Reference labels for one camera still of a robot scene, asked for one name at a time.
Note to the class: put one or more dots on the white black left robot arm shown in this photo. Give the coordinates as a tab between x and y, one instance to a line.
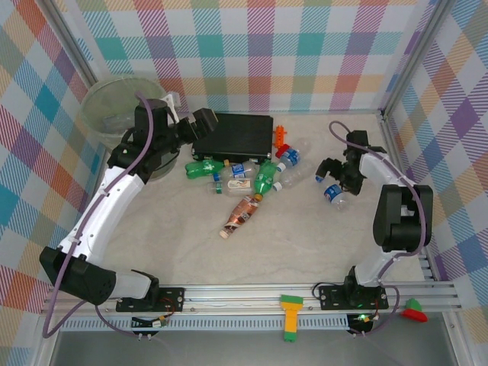
103	206

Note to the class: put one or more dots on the aluminium mounting rail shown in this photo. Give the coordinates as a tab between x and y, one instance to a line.
236	299

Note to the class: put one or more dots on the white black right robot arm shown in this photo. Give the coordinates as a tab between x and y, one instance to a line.
404	221

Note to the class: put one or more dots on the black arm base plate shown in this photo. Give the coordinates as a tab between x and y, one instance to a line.
331	295
173	295

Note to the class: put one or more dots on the green plastic soda bottle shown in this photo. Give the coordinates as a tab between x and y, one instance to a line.
202	169
265	179

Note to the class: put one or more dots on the orange plastic toy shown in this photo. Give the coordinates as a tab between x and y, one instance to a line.
280	135

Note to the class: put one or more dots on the red toy block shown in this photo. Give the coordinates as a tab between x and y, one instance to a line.
283	151

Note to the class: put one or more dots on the yellow green toy block stack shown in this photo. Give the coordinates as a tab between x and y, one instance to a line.
291	316

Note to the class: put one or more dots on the black hard case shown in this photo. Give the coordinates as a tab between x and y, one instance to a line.
236	133

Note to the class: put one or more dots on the clear plastic bin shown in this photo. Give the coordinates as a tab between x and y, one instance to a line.
171	165

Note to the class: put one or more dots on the small black electronics connector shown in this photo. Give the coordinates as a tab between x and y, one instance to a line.
160	323
362	318

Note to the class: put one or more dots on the red green toy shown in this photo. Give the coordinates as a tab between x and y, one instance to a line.
413	314

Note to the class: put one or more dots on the aluminium frame post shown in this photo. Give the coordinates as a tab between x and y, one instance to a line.
415	57
72	42

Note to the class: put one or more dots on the copper brown plastic bottle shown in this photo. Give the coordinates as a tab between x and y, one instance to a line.
240	217

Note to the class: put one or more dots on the clear plastic water bottle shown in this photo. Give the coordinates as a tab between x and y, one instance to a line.
335	195

